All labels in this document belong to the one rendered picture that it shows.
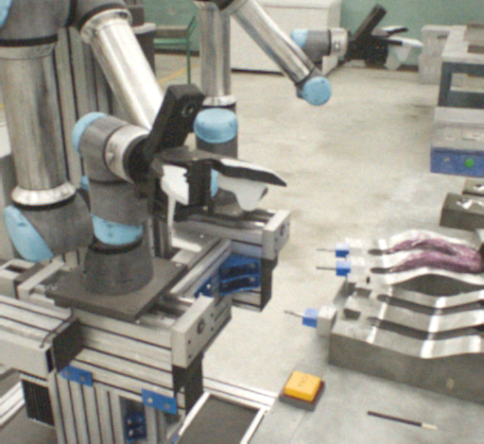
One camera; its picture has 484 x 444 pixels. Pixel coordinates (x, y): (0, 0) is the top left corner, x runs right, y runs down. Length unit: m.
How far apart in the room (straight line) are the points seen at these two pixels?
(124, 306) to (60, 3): 0.58
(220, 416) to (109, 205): 1.40
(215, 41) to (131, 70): 0.69
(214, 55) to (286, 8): 6.24
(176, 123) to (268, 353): 2.14
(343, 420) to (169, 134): 0.79
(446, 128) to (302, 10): 3.49
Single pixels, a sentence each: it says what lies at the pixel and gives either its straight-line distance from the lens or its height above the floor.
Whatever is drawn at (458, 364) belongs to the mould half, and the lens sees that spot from 1.42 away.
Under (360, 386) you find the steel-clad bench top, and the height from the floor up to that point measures 0.80.
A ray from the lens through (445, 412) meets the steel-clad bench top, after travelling 1.43.
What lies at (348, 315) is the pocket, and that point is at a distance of 1.54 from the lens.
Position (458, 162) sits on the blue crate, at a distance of 4.99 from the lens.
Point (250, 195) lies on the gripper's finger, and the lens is 0.78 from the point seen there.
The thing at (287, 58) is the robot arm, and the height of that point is 1.42.
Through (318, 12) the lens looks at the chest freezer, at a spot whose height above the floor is 0.81.
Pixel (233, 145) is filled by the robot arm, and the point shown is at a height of 1.20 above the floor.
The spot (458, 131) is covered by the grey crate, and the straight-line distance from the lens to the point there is 4.91.
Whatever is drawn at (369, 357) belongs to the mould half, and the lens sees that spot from 1.45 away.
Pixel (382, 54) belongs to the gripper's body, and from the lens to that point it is 1.81.
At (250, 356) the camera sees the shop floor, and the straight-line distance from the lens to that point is 2.82.
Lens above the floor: 1.72
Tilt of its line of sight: 24 degrees down
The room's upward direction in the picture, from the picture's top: straight up
